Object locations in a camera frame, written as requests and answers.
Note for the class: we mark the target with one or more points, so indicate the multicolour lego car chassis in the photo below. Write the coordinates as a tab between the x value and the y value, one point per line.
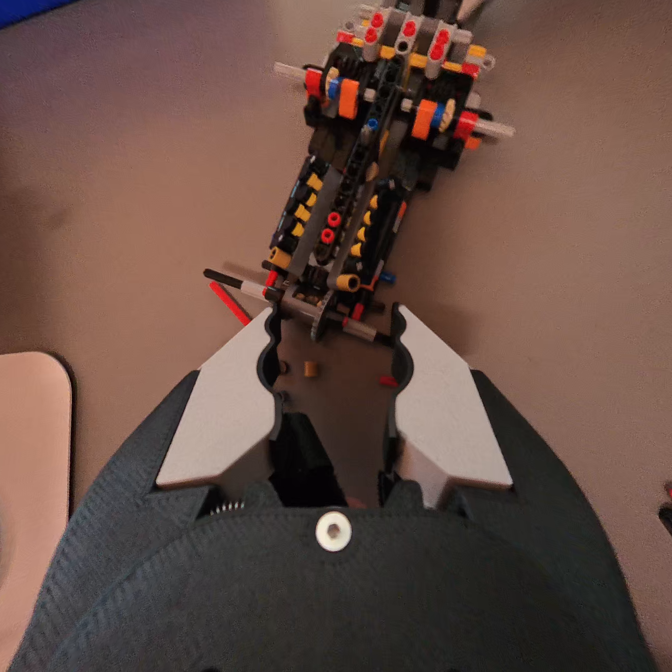
367	157

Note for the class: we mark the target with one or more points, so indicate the blue plastic bin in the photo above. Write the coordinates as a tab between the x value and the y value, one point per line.
21	8

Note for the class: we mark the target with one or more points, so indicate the white stand base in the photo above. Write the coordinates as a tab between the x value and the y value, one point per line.
31	430

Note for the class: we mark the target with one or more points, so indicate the yellow lego bush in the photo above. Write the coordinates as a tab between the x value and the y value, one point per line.
312	369

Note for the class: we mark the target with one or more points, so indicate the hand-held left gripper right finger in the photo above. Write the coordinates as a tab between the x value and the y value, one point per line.
451	420

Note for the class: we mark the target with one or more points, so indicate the red lego pin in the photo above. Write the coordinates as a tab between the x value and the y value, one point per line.
388	381

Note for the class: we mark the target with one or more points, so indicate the short black lego beam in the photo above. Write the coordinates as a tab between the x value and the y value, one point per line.
666	513

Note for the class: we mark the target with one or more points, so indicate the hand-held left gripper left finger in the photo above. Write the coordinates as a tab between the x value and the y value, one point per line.
225	420

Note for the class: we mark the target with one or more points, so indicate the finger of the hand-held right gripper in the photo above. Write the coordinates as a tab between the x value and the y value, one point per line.
470	8

